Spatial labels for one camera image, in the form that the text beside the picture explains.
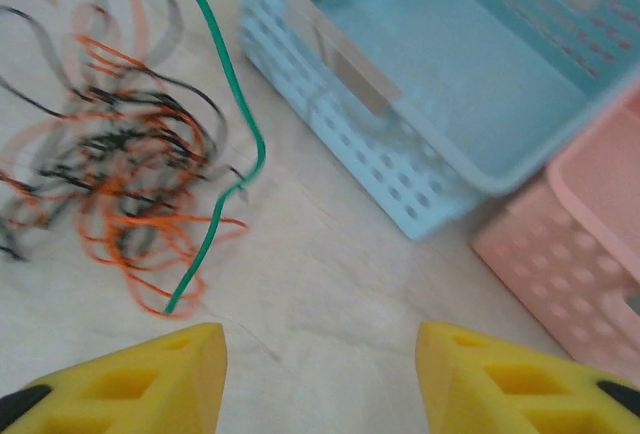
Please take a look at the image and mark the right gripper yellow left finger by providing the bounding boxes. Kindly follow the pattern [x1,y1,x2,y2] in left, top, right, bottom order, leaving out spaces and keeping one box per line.
[0,322,229,434]

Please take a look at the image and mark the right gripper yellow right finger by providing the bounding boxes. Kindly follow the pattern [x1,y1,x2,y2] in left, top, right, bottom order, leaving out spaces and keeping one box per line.
[417,321,640,434]

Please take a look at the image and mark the pile of wires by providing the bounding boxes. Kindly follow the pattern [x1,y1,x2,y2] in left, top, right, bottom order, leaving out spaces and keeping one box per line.
[0,6,251,263]

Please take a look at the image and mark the thin green cable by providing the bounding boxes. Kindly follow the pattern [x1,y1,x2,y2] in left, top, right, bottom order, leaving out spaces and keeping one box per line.
[137,0,267,315]

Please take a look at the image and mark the pink perforated plastic basket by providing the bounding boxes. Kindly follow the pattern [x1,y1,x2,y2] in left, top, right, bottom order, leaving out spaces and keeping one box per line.
[472,86,640,385]

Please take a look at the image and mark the light blue perforated plastic basket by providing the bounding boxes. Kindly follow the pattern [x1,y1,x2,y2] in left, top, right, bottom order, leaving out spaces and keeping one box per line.
[234,0,640,241]

